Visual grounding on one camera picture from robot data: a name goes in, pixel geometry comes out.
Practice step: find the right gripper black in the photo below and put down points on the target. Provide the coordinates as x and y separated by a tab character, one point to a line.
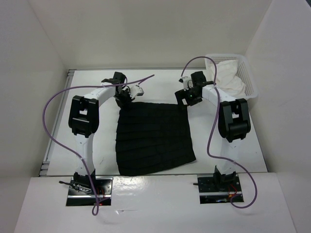
181	94

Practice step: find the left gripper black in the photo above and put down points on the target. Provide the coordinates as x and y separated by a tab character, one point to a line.
125	104

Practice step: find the black pleated skirt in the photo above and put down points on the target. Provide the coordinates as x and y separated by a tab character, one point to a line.
152	137

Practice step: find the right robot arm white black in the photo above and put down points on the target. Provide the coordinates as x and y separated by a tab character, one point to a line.
232	121

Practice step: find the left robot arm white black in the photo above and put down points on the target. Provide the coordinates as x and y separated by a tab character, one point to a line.
84	119

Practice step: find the white cloth in basket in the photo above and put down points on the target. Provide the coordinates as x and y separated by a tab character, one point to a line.
227	79

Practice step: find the white plastic basket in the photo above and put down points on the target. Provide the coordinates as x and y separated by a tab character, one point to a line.
244	71

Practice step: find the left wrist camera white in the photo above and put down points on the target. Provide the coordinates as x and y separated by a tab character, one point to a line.
135	91

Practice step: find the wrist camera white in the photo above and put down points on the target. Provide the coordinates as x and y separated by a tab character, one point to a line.
187	83
135	91

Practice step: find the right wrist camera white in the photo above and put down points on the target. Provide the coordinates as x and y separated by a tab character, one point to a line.
187	83

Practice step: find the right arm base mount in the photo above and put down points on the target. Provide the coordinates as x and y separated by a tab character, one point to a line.
210	192

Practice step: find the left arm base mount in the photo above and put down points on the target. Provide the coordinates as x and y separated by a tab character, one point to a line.
83	196

